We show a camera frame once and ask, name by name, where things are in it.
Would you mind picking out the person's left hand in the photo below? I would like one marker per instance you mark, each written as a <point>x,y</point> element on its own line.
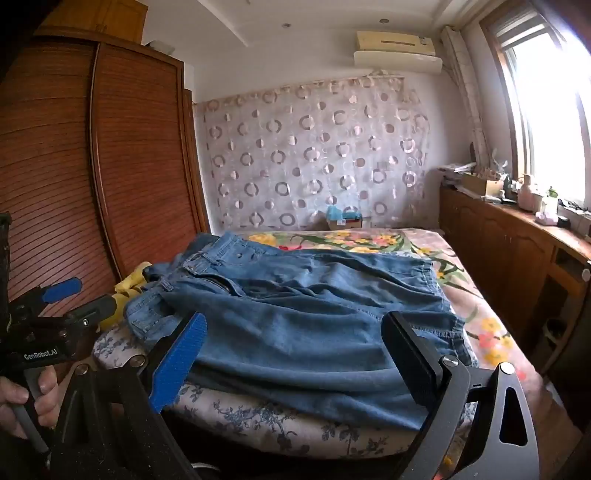
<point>46,397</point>

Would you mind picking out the wooden cabinet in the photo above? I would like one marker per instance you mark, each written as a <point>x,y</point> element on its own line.
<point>498,249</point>

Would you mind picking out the wooden wardrobe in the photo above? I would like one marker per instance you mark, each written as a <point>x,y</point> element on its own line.
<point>134,147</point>

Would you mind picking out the white air conditioner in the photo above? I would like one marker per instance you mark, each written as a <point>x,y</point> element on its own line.
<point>397,53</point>

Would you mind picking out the yellow cloth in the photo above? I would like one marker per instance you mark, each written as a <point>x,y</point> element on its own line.
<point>129,290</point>

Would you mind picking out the blue floral quilt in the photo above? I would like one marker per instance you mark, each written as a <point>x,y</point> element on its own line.
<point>258,415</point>

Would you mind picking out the colourful flowered blanket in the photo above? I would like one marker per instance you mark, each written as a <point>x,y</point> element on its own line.
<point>480,323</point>

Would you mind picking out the window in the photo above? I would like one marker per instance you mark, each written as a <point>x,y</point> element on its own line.
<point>545,101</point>

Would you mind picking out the stack of papers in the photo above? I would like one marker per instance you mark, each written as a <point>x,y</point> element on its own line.
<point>455,170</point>

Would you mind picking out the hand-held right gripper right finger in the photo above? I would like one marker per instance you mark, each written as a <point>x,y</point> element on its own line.
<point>413,360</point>

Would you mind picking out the pale pink bottle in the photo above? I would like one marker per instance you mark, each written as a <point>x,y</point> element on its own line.
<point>528,196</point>

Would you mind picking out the blue denim pants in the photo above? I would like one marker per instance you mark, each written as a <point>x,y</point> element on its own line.
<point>295,323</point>

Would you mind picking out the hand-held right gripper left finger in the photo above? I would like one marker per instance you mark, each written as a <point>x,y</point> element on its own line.
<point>179,362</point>

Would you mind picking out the open cardboard box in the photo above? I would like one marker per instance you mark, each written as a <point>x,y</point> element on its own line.
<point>482,185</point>

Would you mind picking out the light blue soft item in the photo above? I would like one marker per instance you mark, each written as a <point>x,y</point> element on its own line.
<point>344,213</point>

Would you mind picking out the wrapped wall pipe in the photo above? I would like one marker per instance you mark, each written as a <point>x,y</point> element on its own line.
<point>464,87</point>

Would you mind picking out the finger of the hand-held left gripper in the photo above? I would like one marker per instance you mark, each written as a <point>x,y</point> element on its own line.
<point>61,289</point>
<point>92,311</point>

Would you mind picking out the circle-patterned curtain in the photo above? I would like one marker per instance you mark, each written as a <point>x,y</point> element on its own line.
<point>304,152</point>

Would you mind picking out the small cardboard box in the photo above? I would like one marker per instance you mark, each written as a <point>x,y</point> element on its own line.
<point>344,224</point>

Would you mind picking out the green-capped bottle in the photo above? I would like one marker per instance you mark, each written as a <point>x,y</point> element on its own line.
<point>552,201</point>

